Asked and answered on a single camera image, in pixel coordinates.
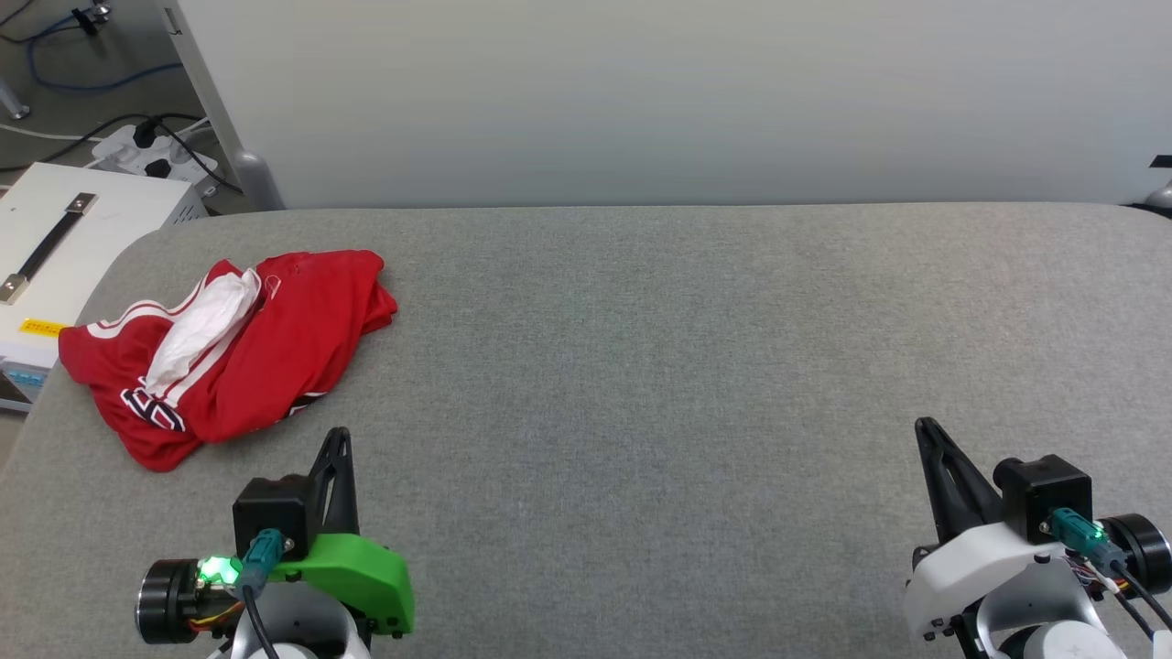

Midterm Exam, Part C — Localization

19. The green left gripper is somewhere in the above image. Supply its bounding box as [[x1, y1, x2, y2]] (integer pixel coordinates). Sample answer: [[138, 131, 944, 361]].
[[136, 427, 415, 643]]

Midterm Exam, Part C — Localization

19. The white power strip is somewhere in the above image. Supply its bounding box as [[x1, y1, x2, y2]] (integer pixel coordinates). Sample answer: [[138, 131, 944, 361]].
[[90, 124, 221, 198]]

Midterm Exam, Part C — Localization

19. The red and white jersey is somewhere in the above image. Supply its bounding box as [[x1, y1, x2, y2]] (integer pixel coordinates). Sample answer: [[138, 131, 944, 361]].
[[58, 249, 399, 473]]

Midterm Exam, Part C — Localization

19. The black strap handle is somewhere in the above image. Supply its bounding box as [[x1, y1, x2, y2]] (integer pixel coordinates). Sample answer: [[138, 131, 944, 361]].
[[0, 192, 99, 306]]

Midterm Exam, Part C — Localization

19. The white equipment box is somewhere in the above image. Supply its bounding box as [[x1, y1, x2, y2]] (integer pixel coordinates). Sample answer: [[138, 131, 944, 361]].
[[0, 163, 210, 415]]

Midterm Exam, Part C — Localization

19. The black power cable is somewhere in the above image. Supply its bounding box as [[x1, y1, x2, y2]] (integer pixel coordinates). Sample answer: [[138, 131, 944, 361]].
[[0, 112, 244, 195]]

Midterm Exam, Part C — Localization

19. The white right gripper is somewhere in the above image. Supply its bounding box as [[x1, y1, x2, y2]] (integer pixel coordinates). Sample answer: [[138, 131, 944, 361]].
[[903, 417, 1172, 643]]

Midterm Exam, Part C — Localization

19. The white cable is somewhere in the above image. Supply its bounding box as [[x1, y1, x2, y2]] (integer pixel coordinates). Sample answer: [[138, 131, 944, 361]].
[[0, 121, 90, 144]]

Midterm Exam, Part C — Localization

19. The white partition panel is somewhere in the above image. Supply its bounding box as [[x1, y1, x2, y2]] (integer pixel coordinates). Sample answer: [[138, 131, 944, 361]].
[[163, 0, 1172, 211]]

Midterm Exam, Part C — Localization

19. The blue cable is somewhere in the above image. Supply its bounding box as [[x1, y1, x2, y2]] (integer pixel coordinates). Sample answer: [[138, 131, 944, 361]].
[[25, 11, 184, 93]]

